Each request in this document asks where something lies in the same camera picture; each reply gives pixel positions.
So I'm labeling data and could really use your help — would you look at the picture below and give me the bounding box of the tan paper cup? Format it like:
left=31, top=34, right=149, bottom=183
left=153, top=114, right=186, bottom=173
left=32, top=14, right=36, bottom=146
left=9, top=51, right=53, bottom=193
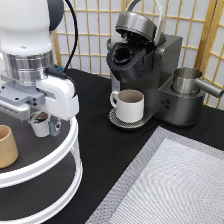
left=0, top=125, right=18, bottom=168

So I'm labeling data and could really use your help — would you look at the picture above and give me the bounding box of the steel milk frother pitcher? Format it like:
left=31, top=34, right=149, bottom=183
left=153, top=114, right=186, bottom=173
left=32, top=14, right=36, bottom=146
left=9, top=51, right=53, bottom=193
left=172, top=67, right=224, bottom=98

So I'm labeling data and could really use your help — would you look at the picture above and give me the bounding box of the grey woven placemat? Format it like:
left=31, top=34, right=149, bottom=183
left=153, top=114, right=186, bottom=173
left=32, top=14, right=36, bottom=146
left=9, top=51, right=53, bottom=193
left=85, top=127, right=224, bottom=224

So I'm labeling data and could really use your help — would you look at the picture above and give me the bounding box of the white coffee pod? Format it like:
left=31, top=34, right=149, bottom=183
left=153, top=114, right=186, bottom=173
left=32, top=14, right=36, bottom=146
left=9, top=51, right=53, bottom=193
left=29, top=111, right=50, bottom=137

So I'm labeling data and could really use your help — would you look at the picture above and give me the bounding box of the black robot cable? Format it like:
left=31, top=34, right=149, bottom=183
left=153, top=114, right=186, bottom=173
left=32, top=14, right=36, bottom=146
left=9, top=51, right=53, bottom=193
left=49, top=0, right=79, bottom=79

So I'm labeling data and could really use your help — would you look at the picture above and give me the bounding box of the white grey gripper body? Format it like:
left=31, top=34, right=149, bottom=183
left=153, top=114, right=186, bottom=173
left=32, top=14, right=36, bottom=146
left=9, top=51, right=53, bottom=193
left=0, top=76, right=79, bottom=120

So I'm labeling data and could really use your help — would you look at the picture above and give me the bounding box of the grey pod coffee machine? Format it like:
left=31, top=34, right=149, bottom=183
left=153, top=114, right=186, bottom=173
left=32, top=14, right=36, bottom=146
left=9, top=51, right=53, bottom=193
left=106, top=0, right=205, bottom=130

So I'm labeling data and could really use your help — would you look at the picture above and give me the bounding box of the wooden shoji folding screen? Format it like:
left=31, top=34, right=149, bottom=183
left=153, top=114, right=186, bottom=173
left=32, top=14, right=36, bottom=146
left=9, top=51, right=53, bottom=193
left=51, top=0, right=224, bottom=110

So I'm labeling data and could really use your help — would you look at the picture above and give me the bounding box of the white ceramic coffee mug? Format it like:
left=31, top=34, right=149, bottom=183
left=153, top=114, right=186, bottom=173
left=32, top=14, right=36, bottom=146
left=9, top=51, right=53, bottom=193
left=110, top=89, right=144, bottom=123

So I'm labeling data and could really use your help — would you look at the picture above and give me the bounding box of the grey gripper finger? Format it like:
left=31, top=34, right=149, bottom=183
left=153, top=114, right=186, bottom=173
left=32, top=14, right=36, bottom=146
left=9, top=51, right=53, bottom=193
left=48, top=118, right=61, bottom=136

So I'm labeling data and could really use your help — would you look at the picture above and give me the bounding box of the white two-tier round shelf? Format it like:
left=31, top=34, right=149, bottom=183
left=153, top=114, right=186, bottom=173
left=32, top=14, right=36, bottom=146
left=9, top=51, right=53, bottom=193
left=0, top=112, right=83, bottom=224

